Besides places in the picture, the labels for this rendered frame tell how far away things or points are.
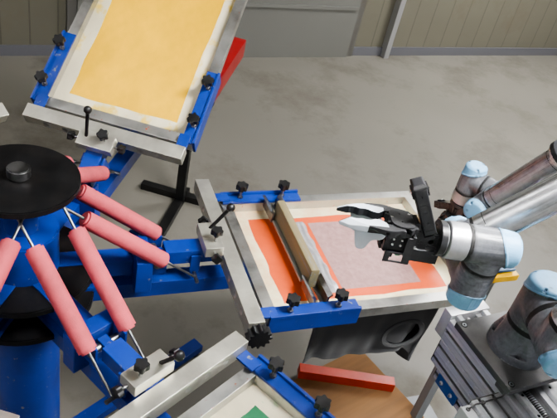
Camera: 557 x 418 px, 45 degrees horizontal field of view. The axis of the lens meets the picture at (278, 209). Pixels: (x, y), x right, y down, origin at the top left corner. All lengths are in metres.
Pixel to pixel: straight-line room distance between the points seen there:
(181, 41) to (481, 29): 4.88
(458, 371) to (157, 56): 1.55
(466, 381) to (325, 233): 0.79
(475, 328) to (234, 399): 0.65
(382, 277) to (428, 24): 4.63
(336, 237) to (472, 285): 1.07
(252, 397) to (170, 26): 1.47
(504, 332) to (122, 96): 1.55
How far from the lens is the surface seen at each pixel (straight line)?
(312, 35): 6.00
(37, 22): 5.33
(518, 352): 1.75
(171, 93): 2.50
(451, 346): 1.90
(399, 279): 2.32
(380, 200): 2.61
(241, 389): 1.82
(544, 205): 1.47
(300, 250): 2.14
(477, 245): 1.32
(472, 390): 1.88
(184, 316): 3.30
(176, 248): 2.07
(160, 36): 2.65
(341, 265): 2.28
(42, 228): 1.95
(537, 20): 7.59
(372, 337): 2.39
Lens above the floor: 2.41
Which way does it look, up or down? 36 degrees down
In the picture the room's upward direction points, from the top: 14 degrees clockwise
